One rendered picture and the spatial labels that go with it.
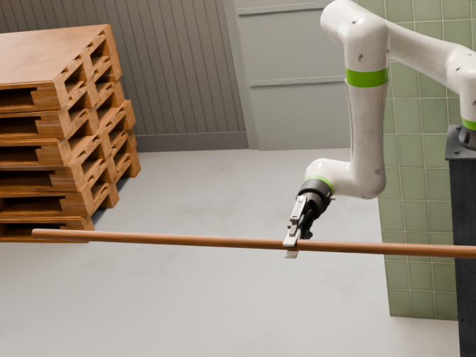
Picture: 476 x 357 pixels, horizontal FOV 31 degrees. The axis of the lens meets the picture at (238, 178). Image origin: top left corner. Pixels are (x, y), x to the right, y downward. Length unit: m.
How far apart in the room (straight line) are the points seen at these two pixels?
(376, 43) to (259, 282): 2.14
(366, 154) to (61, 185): 2.61
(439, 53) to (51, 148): 2.55
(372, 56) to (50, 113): 2.55
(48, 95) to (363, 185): 2.40
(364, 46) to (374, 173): 0.38
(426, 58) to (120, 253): 2.54
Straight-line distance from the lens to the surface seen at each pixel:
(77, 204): 4.80
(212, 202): 4.98
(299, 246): 2.26
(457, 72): 2.58
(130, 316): 4.22
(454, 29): 3.22
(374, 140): 2.43
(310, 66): 5.13
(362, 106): 2.38
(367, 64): 2.33
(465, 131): 2.63
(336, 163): 2.52
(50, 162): 4.70
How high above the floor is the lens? 2.43
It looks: 28 degrees down
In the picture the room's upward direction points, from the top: 11 degrees counter-clockwise
